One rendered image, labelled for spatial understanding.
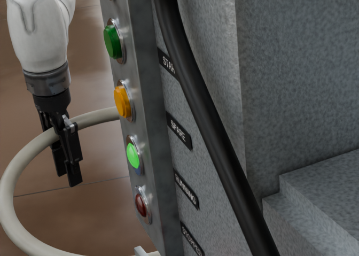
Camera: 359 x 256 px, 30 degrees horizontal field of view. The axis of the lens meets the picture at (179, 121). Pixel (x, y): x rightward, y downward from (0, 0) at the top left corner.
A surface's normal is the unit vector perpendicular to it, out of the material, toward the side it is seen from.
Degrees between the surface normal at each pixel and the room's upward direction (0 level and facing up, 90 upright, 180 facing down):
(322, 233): 4
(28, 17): 85
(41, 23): 87
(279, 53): 90
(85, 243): 0
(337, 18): 90
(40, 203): 0
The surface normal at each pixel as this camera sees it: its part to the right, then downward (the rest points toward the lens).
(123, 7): -0.92, 0.27
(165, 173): 0.38, 0.41
